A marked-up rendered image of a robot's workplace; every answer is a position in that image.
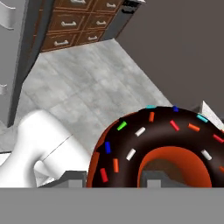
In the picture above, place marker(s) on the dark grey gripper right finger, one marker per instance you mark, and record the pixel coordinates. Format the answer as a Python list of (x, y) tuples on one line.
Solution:
[(157, 179)]

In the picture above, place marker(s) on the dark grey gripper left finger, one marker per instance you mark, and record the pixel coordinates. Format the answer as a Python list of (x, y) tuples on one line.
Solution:
[(74, 180)]

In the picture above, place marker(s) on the chocolate donut with sprinkles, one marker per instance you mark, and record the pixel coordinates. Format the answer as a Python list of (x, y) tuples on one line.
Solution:
[(128, 140)]

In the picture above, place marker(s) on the brown drawer cabinet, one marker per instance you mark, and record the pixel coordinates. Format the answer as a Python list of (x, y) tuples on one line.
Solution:
[(73, 24)]

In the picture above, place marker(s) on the black appliance in grey housing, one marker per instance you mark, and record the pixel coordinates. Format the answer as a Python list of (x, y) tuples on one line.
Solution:
[(124, 14)]

